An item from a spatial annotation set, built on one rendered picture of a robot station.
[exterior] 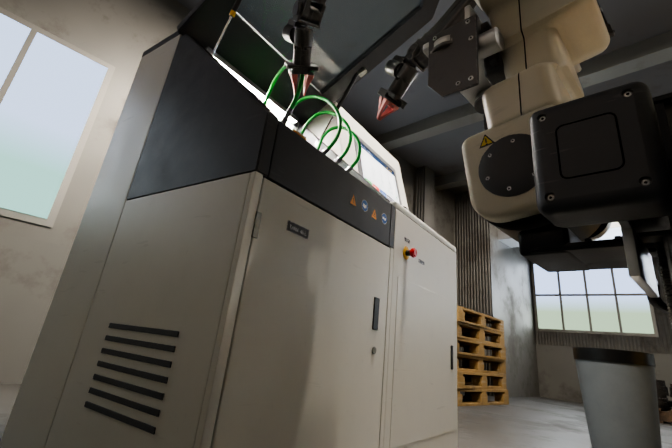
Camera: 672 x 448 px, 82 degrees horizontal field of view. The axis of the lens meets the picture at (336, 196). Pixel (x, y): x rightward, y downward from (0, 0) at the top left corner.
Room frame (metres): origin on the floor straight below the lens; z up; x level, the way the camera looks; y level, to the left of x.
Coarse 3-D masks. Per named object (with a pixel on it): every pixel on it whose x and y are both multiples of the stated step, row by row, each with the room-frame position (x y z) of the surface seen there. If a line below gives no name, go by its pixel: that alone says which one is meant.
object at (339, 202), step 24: (288, 144) 0.87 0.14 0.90; (288, 168) 0.88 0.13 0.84; (312, 168) 0.95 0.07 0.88; (336, 168) 1.04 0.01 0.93; (312, 192) 0.97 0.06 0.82; (336, 192) 1.05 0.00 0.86; (360, 192) 1.15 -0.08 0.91; (336, 216) 1.07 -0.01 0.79; (360, 216) 1.17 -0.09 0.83; (384, 240) 1.30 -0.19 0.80
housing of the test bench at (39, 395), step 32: (160, 64) 1.20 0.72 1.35; (128, 96) 1.31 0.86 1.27; (128, 128) 1.25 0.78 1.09; (128, 160) 1.19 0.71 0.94; (96, 192) 1.29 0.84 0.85; (128, 192) 1.15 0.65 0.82; (96, 224) 1.24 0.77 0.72; (96, 256) 1.19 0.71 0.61; (64, 288) 1.28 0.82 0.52; (96, 288) 1.15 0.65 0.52; (64, 320) 1.23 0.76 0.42; (64, 352) 1.19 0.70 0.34; (32, 384) 1.27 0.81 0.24; (64, 384) 1.15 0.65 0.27; (32, 416) 1.22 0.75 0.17
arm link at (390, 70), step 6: (414, 48) 0.99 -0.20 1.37; (408, 54) 1.01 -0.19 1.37; (414, 54) 0.99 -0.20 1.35; (390, 60) 1.08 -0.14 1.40; (396, 60) 1.07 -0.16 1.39; (402, 60) 1.05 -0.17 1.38; (408, 60) 1.03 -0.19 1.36; (390, 66) 1.08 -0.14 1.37; (396, 66) 1.06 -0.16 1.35; (390, 72) 1.09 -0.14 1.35
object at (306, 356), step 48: (288, 192) 0.89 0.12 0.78; (288, 240) 0.91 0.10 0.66; (336, 240) 1.07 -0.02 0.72; (288, 288) 0.93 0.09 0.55; (336, 288) 1.09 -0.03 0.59; (384, 288) 1.32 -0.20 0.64; (240, 336) 0.84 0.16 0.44; (288, 336) 0.95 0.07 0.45; (336, 336) 1.11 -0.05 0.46; (384, 336) 1.33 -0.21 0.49; (240, 384) 0.86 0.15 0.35; (288, 384) 0.97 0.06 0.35; (336, 384) 1.13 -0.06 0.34; (240, 432) 0.87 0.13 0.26; (288, 432) 0.99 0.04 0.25; (336, 432) 1.15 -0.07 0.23
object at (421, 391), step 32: (320, 128) 1.62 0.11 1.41; (352, 128) 1.67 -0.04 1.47; (352, 160) 1.61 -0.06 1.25; (416, 224) 1.51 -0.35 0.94; (416, 256) 1.52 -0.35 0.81; (448, 256) 1.82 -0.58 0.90; (416, 288) 1.52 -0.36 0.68; (448, 288) 1.82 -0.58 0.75; (416, 320) 1.53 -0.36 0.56; (448, 320) 1.82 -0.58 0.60; (416, 352) 1.54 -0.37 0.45; (448, 352) 1.82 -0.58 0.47; (416, 384) 1.54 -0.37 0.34; (448, 384) 1.82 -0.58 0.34; (416, 416) 1.55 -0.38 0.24; (448, 416) 1.82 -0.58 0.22
